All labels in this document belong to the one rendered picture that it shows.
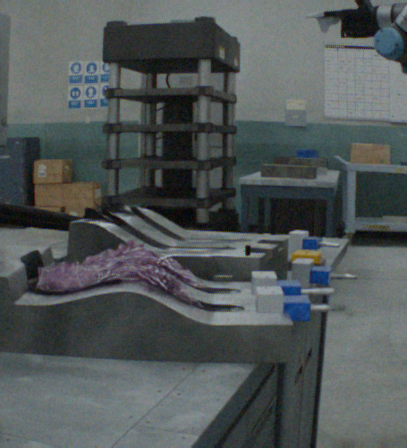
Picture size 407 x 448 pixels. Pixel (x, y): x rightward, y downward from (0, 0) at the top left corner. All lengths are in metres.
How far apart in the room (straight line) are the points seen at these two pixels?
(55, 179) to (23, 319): 7.07
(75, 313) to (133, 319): 0.08
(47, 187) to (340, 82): 3.66
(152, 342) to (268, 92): 6.88
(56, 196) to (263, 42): 3.04
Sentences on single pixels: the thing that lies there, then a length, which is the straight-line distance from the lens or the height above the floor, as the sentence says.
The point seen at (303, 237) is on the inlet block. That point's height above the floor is 0.84.
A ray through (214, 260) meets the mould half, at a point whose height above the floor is 0.88.
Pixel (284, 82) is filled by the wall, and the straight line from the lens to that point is 7.67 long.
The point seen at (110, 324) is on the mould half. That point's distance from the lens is 0.88.
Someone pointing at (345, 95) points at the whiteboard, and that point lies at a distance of 7.61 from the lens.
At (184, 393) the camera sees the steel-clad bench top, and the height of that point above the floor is 0.80.
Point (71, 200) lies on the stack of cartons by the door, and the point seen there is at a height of 0.35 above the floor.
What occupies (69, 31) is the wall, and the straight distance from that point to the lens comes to 8.46.
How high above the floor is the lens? 1.09
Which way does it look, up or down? 7 degrees down
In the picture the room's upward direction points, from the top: 1 degrees clockwise
